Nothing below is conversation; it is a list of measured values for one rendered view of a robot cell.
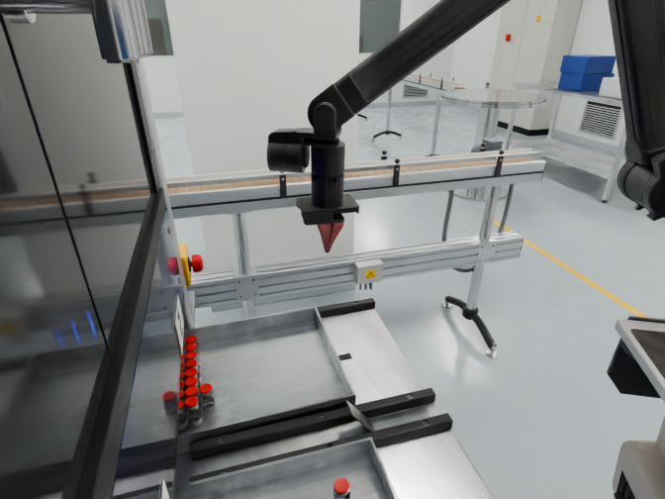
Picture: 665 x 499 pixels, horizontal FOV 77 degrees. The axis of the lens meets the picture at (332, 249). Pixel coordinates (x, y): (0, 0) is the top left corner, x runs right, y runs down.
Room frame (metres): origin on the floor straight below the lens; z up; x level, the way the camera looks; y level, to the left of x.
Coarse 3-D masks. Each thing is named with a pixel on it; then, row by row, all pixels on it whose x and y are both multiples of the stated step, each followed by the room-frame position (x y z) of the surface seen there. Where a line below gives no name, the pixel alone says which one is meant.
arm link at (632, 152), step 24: (624, 0) 0.63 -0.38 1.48; (648, 0) 0.62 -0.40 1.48; (624, 24) 0.63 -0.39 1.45; (648, 24) 0.62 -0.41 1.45; (624, 48) 0.63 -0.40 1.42; (648, 48) 0.62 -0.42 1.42; (624, 72) 0.63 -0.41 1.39; (648, 72) 0.61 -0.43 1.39; (624, 96) 0.64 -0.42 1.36; (648, 96) 0.61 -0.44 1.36; (624, 120) 0.65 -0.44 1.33; (648, 120) 0.61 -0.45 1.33; (648, 144) 0.60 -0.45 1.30; (624, 168) 0.66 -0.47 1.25; (624, 192) 0.64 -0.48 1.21; (648, 192) 0.58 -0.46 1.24
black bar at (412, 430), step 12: (420, 420) 0.46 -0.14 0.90; (432, 420) 0.46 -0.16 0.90; (444, 420) 0.46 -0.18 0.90; (372, 432) 0.44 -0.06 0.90; (384, 432) 0.44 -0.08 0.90; (396, 432) 0.44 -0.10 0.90; (408, 432) 0.44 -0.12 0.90; (420, 432) 0.44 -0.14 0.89; (432, 432) 0.45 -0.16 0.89; (324, 444) 0.42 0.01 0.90; (336, 444) 0.42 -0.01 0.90; (384, 444) 0.43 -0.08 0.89; (276, 456) 0.39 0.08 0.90; (288, 456) 0.39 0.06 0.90; (228, 468) 0.38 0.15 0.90; (240, 468) 0.38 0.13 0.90; (192, 480) 0.36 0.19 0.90
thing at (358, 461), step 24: (312, 456) 0.39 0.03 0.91; (336, 456) 0.40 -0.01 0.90; (360, 456) 0.41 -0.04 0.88; (216, 480) 0.35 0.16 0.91; (240, 480) 0.36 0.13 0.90; (264, 480) 0.37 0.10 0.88; (288, 480) 0.37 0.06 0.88; (312, 480) 0.37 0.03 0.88; (360, 480) 0.37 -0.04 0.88; (384, 480) 0.36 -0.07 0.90
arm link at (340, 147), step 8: (304, 144) 0.68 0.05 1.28; (312, 144) 0.68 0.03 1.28; (320, 144) 0.68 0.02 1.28; (328, 144) 0.68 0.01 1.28; (336, 144) 0.68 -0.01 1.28; (344, 144) 0.69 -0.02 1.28; (304, 152) 0.68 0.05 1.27; (312, 152) 0.68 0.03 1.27; (320, 152) 0.67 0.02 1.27; (328, 152) 0.66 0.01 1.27; (336, 152) 0.67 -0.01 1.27; (344, 152) 0.69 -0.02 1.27; (304, 160) 0.68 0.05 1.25; (312, 160) 0.68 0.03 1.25; (320, 160) 0.67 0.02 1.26; (328, 160) 0.66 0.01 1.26; (336, 160) 0.67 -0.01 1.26; (312, 168) 0.68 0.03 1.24; (320, 168) 0.67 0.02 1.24; (328, 168) 0.66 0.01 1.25; (336, 168) 0.67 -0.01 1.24; (328, 176) 0.66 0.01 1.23; (336, 176) 0.67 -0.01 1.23
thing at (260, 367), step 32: (256, 320) 0.70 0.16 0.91; (288, 320) 0.72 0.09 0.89; (320, 320) 0.70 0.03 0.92; (224, 352) 0.63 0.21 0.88; (256, 352) 0.63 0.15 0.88; (288, 352) 0.63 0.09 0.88; (320, 352) 0.63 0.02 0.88; (224, 384) 0.55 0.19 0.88; (256, 384) 0.55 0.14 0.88; (288, 384) 0.55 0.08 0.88; (320, 384) 0.55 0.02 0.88; (224, 416) 0.48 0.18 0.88; (256, 416) 0.48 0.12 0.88; (288, 416) 0.46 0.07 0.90
